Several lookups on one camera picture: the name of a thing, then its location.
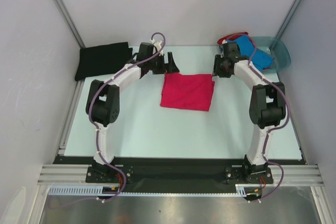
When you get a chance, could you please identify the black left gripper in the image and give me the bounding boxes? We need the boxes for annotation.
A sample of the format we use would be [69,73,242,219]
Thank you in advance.
[146,52,179,74]

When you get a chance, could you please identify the pink t shirt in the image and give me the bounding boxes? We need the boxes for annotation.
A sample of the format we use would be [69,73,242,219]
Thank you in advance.
[160,73,215,111]

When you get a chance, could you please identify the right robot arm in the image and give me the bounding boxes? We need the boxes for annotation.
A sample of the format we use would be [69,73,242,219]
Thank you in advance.
[213,42,286,183]

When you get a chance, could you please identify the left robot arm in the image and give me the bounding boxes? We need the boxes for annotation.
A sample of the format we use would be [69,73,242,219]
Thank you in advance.
[86,39,179,182]

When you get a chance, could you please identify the red t shirt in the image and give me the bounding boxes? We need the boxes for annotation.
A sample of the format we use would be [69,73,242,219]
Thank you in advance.
[217,31,249,45]

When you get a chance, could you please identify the blue t shirt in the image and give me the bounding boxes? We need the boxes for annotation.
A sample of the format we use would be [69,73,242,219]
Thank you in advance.
[234,36,272,71]

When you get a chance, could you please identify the teal plastic basin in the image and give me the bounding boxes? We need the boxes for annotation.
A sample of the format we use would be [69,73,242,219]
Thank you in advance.
[252,36,291,74]

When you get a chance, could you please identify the folded black t shirt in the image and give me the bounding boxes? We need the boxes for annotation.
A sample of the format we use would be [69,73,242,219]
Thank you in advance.
[75,42,133,81]

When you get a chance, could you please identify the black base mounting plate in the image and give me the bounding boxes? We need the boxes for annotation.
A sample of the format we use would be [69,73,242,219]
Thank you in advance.
[53,156,305,194]

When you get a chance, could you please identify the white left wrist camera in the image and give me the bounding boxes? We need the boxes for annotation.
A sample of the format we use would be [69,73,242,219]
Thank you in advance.
[150,39,164,56]

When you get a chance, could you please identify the right aluminium corner post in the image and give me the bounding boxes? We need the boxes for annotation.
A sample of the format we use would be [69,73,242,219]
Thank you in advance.
[275,0,303,39]

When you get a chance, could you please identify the aluminium corner post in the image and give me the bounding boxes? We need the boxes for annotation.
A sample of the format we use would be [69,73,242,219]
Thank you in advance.
[53,0,85,48]
[275,0,303,39]

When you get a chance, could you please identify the aluminium front rail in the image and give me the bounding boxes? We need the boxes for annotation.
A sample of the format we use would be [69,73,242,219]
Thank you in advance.
[38,164,324,198]

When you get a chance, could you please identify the left aluminium corner post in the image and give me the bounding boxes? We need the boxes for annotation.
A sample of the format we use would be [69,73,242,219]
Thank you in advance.
[53,0,85,48]

